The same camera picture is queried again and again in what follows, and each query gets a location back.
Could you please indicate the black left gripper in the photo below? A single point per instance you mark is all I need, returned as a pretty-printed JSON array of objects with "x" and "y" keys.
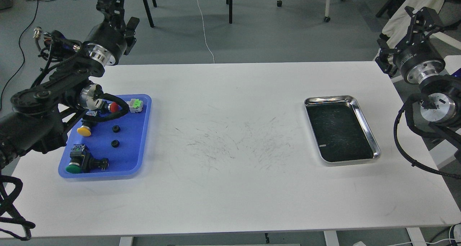
[{"x": 105, "y": 44}]

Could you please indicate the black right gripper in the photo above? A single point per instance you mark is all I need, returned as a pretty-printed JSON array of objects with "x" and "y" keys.
[{"x": 417, "y": 61}]

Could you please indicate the small black gear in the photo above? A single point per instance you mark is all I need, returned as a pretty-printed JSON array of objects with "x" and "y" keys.
[
  {"x": 115, "y": 143},
  {"x": 116, "y": 128}
]

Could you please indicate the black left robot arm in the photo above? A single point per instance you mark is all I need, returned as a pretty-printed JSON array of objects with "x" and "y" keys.
[{"x": 63, "y": 94}]

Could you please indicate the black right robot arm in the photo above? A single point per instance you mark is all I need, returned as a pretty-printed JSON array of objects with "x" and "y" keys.
[{"x": 435, "y": 111}]

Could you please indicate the grey green connector part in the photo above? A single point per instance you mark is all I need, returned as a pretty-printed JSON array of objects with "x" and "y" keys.
[{"x": 135, "y": 105}]

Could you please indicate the white chair with cloth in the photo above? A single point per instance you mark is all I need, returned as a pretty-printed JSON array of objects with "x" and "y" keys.
[{"x": 395, "y": 31}]

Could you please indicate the silver metal tray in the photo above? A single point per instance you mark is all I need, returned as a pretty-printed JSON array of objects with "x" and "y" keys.
[{"x": 341, "y": 131}]

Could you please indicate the black table legs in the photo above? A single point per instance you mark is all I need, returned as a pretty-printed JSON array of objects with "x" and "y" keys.
[{"x": 183, "y": 7}]

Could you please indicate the blue plastic tray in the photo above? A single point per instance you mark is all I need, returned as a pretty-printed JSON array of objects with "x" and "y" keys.
[{"x": 123, "y": 160}]

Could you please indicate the red push button switch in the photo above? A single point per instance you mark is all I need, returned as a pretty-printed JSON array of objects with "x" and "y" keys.
[{"x": 104, "y": 107}]

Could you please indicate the yellow push button switch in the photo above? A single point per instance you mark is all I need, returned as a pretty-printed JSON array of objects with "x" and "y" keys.
[{"x": 86, "y": 127}]

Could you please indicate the green push button switch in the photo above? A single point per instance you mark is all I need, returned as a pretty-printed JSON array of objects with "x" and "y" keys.
[{"x": 82, "y": 161}]

